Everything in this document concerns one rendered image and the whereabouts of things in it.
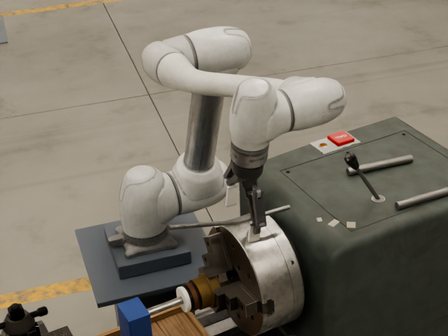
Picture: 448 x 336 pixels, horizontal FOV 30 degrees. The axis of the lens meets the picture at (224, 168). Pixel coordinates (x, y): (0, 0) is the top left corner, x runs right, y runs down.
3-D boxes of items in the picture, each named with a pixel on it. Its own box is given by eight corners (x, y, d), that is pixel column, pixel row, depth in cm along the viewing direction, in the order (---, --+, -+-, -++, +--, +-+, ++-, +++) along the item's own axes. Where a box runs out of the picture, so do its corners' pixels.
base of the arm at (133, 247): (104, 232, 294) (102, 219, 291) (165, 219, 300) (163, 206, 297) (115, 262, 279) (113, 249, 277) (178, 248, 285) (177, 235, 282)
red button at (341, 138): (343, 135, 256) (343, 129, 255) (355, 144, 252) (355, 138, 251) (327, 141, 254) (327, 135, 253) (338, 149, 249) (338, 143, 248)
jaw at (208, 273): (237, 265, 229) (223, 224, 229) (243, 265, 224) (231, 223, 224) (201, 279, 224) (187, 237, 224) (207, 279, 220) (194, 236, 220)
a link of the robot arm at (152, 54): (151, 51, 225) (197, 41, 230) (129, 37, 240) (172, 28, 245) (157, 97, 231) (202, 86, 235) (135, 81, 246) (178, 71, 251)
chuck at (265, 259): (231, 269, 249) (238, 191, 228) (287, 347, 229) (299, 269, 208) (205, 279, 246) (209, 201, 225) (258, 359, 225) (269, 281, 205)
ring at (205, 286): (207, 263, 224) (177, 275, 221) (224, 282, 217) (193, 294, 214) (209, 291, 229) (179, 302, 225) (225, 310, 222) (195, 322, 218)
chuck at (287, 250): (241, 265, 251) (249, 188, 230) (297, 343, 230) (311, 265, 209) (231, 269, 249) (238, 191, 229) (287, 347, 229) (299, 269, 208)
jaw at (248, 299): (249, 275, 223) (271, 297, 213) (249, 289, 225) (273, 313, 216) (212, 288, 218) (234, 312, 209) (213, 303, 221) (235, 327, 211)
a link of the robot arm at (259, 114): (240, 159, 188) (291, 145, 193) (245, 103, 178) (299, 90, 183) (219, 131, 196) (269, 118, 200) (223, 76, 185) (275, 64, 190)
